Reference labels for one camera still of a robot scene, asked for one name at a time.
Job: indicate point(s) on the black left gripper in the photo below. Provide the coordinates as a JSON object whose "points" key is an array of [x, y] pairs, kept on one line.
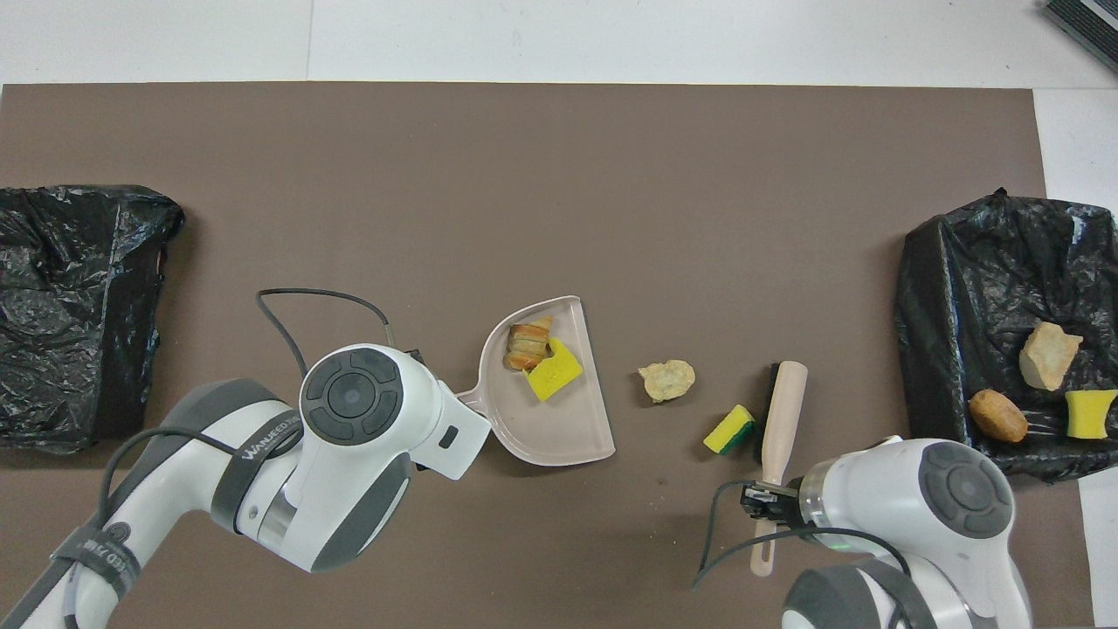
{"points": [[417, 356]]}

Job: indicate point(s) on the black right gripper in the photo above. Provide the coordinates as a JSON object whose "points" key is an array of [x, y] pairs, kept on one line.
{"points": [[767, 503]]}

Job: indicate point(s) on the yellow and green sponge piece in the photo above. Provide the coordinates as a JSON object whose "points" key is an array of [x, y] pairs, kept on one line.
{"points": [[730, 429]]}

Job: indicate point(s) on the beige brush with black bristles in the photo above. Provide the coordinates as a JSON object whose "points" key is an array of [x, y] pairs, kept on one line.
{"points": [[782, 419]]}

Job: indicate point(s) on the beige sponge chunk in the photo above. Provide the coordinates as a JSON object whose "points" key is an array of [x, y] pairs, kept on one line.
{"points": [[1050, 355], [527, 347], [666, 381]]}

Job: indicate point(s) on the notched yellow sponge piece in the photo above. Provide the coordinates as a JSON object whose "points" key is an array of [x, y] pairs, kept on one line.
{"points": [[553, 372]]}

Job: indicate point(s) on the beige plastic dustpan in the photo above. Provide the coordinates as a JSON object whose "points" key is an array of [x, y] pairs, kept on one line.
{"points": [[559, 430]]}

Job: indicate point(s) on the brown oval sponge piece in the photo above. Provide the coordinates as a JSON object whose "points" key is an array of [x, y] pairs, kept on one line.
{"points": [[997, 416]]}

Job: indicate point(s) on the yellow sponge wedge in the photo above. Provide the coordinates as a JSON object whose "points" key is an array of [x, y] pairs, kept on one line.
{"points": [[1090, 414]]}

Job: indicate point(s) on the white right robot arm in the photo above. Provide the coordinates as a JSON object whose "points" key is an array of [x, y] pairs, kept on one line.
{"points": [[961, 489]]}

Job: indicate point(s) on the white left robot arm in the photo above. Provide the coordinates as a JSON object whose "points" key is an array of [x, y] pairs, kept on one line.
{"points": [[349, 393]]}

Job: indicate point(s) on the bin with black bag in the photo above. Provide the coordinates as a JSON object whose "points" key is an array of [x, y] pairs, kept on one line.
{"points": [[943, 349], [70, 306]]}

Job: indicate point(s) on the brown table mat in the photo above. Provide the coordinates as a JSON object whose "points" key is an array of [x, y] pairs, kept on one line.
{"points": [[524, 175]]}

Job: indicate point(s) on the grey ribbed device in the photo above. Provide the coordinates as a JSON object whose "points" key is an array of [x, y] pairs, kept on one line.
{"points": [[1087, 19]]}

